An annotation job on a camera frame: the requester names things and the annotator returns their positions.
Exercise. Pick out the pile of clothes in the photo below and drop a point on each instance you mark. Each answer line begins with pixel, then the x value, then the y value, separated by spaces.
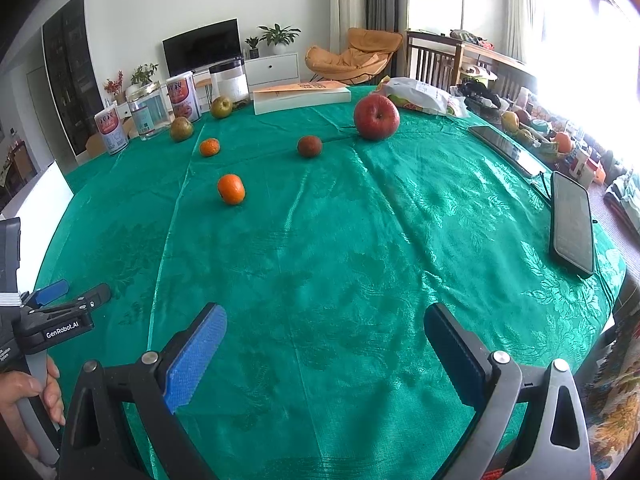
pixel 470 39

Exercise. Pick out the white plastic snack bag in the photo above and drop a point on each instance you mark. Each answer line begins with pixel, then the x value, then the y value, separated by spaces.
pixel 420 95

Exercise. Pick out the white television cabinet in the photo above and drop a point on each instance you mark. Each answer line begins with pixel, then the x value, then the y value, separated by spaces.
pixel 272 67

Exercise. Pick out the clear jar black lid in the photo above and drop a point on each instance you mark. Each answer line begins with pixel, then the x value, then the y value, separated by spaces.
pixel 229 82

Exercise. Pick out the person's left hand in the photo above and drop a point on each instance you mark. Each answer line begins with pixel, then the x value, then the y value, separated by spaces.
pixel 15 390

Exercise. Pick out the glass jar gold lid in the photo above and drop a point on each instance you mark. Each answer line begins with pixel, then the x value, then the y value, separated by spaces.
pixel 147 112

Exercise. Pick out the red flower vase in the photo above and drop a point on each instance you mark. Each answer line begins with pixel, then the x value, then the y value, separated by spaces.
pixel 114 84

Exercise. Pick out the small potted plant dark pot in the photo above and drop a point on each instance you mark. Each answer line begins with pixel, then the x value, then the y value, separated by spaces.
pixel 252 47

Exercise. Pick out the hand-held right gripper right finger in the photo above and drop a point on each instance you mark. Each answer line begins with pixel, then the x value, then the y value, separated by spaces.
pixel 455 355

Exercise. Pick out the white book orange cover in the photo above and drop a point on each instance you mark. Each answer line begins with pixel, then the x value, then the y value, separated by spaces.
pixel 300 99

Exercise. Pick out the black phone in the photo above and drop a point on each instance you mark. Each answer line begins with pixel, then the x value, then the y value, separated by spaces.
pixel 571 225

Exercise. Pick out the white sheer curtain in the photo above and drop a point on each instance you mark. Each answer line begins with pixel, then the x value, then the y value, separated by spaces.
pixel 522 10

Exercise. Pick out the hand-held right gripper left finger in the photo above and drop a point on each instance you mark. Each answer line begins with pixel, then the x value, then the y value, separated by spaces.
pixel 195 355

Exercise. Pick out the striped cloth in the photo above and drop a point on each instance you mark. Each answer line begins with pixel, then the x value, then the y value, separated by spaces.
pixel 622 202

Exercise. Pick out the large potted plant white pot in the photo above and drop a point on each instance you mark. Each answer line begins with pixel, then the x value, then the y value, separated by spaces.
pixel 279 35

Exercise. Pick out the leafy green potted plant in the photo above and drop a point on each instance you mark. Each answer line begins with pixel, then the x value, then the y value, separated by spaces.
pixel 144 75

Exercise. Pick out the small orange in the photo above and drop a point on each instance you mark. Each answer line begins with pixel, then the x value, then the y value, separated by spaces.
pixel 209 147
pixel 231 189

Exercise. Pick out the black flat television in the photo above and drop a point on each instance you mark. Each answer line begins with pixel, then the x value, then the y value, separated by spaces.
pixel 202 47

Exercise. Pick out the orange lounge chair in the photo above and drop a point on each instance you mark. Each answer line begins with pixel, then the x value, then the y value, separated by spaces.
pixel 355 57

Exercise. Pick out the orange in basket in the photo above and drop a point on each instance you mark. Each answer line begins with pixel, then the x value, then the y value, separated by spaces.
pixel 563 142

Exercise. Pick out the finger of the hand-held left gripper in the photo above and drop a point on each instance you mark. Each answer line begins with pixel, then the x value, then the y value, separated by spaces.
pixel 52 290
pixel 90 297

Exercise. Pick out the yellow floral cloth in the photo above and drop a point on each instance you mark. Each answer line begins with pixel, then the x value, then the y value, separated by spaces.
pixel 615 410

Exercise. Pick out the small white red can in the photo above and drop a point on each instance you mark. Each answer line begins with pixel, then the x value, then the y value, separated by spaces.
pixel 111 130

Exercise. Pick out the wooden chair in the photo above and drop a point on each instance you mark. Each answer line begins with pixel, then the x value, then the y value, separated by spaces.
pixel 17 165

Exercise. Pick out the black bag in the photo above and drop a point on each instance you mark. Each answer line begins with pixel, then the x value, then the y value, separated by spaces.
pixel 480 95

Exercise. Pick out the small brown round fruit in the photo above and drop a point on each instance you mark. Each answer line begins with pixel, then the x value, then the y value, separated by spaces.
pixel 309 146

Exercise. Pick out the white cardboard box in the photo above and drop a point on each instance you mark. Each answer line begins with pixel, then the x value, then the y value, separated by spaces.
pixel 50 190

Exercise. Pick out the green brown pear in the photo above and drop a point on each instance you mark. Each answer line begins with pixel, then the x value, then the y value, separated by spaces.
pixel 182 129
pixel 221 107

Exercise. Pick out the green patterned tablecloth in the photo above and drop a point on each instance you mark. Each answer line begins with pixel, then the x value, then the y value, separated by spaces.
pixel 325 260

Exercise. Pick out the yellow fruit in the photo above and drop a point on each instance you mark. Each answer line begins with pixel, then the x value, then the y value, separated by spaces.
pixel 510 121

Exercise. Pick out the dark tall cabinet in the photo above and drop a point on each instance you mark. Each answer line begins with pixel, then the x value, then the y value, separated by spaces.
pixel 72 70

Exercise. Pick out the wooden slatted bench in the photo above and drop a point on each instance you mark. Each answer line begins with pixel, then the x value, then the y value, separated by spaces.
pixel 430 62

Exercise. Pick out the brown cardboard box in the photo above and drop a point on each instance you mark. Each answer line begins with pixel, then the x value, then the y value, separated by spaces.
pixel 96 146

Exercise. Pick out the red apple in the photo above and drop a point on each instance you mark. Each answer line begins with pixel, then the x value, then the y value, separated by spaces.
pixel 376 117

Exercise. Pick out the tall red can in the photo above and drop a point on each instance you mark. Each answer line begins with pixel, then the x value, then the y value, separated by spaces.
pixel 183 97

